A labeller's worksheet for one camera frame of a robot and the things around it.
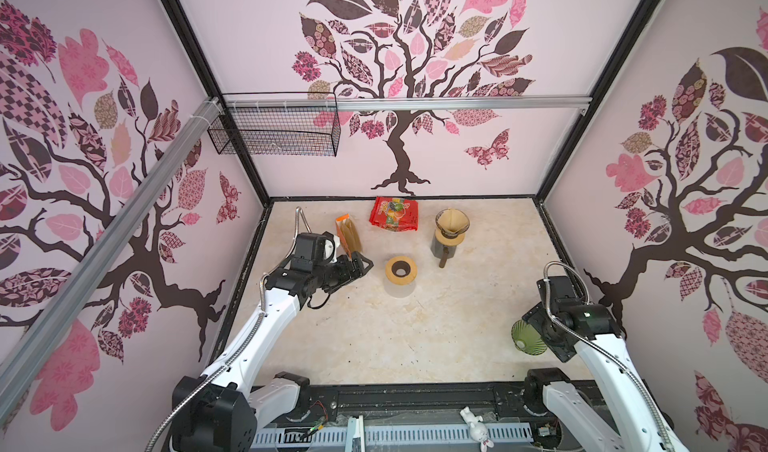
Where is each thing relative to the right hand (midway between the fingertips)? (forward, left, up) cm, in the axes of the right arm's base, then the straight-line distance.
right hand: (540, 326), depth 77 cm
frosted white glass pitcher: (+16, +37, -10) cm, 41 cm away
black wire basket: (+80, +86, +8) cm, 118 cm away
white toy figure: (-22, +20, -6) cm, 30 cm away
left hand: (+12, +47, +8) cm, 49 cm away
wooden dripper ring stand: (+28, +20, 0) cm, 35 cm away
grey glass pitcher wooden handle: (+26, +22, -3) cm, 34 cm away
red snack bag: (+46, +37, -6) cm, 59 cm away
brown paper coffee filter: (+34, +19, +4) cm, 39 cm away
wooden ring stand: (+19, +36, -2) cm, 41 cm away
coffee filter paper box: (+34, +54, -3) cm, 64 cm away
